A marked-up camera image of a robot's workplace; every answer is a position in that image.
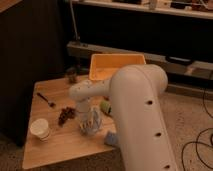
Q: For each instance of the blue towel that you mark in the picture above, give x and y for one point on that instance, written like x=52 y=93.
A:
x=111 y=139

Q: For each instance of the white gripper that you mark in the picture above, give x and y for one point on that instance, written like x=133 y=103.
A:
x=89 y=123

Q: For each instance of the long low shelf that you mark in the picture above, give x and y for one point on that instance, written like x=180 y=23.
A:
x=196 y=69

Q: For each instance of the dark grape bunch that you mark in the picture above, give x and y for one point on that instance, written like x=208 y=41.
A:
x=66 y=113

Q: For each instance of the white paper cup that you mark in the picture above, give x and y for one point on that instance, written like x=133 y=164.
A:
x=40 y=129

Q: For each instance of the dark metal spoon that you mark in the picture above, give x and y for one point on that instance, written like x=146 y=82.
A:
x=51 y=104

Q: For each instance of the metal pole stand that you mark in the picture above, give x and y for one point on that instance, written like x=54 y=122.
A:
x=76 y=37

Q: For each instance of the green pear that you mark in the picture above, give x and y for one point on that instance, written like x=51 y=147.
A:
x=105 y=107

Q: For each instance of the orange plastic bin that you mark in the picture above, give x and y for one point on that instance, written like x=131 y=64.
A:
x=103 y=66

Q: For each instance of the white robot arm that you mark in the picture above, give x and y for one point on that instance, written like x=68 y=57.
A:
x=133 y=92

